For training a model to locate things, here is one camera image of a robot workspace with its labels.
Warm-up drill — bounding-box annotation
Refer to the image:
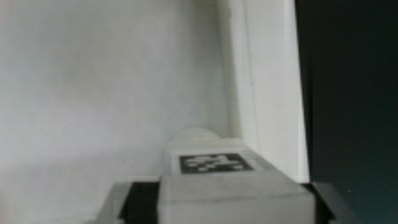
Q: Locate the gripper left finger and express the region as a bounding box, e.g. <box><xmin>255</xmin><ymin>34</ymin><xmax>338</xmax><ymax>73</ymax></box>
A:
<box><xmin>93</xmin><ymin>181</ymin><xmax>161</xmax><ymax>224</ymax></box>

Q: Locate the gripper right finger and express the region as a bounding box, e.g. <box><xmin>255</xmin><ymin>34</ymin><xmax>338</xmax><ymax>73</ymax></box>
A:
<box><xmin>304</xmin><ymin>182</ymin><xmax>365</xmax><ymax>224</ymax></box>

